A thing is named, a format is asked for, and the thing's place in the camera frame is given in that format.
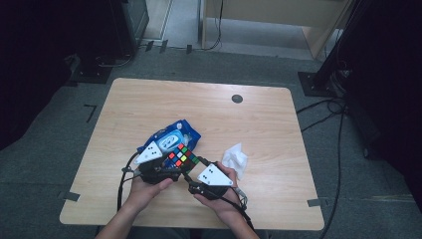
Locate person's right hand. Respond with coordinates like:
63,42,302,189
193,161,246,227

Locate multicoloured puzzle cube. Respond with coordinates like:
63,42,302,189
166,142,201,175

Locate black metal stand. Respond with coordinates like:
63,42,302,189
297,0,362,100

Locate black angled floor tape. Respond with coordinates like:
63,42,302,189
83,104,99,124

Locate long black floor cable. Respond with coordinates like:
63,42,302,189
318,109,346,239

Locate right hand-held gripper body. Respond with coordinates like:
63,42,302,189
187,162,235,201

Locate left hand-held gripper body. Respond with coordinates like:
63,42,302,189
133,141,167,185

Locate black flat stand base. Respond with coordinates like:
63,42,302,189
68,54,114,86

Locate black looped floor cable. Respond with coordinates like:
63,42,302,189
296,98,348,133

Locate black hanging cable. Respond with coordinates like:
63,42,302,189
189,0,224,53

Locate light wooden cabinet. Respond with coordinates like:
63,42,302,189
198,0,353,62

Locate person's left hand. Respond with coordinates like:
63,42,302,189
126,177,174,214

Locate blue wet wipes pack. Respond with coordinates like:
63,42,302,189
136,119,202,155

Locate dark glass-fronted cabinet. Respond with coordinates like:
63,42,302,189
108,0,150,58

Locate hand-held gripper cable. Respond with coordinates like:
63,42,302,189
115,151,142,212
218,186,256,232

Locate white wet wipe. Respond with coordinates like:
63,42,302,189
221,142,249,180

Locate left hand-held gripper cable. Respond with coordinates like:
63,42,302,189
115,151,142,212

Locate dark curtain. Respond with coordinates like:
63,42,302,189
0,0,124,151
344,0,422,214

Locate right hand-held gripper cable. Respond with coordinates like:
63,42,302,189
218,186,256,232

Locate person's legs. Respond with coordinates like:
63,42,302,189
130,227,235,239

